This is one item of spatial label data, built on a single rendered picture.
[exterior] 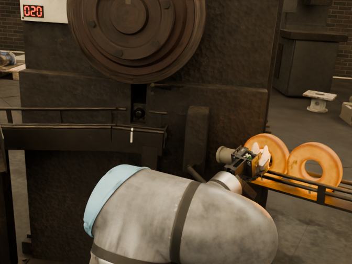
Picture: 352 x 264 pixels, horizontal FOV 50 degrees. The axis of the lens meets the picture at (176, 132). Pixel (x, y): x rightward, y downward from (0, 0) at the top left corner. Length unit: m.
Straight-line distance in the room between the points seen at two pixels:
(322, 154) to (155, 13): 0.65
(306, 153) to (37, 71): 1.04
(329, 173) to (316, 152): 0.07
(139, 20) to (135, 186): 0.78
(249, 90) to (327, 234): 1.15
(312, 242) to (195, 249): 1.74
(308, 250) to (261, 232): 1.61
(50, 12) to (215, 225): 1.21
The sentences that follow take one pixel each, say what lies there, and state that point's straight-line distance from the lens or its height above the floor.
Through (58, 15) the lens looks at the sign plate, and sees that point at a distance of 1.55.
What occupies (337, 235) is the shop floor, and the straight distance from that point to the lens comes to 2.34.
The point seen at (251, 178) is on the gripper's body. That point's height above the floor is 0.69.
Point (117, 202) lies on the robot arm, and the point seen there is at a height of 0.90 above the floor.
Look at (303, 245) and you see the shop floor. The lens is 2.17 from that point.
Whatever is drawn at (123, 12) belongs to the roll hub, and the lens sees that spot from 1.23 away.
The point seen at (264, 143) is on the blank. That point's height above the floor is 0.76.
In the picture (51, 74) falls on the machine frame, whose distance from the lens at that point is 1.55.
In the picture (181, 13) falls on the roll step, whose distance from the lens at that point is 1.25.
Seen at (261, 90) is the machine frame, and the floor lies 0.87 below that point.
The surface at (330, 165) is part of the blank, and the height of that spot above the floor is 0.76.
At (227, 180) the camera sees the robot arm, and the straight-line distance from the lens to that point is 1.04.
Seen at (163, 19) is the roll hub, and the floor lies 1.11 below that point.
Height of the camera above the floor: 1.16
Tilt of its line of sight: 19 degrees down
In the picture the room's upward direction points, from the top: 4 degrees clockwise
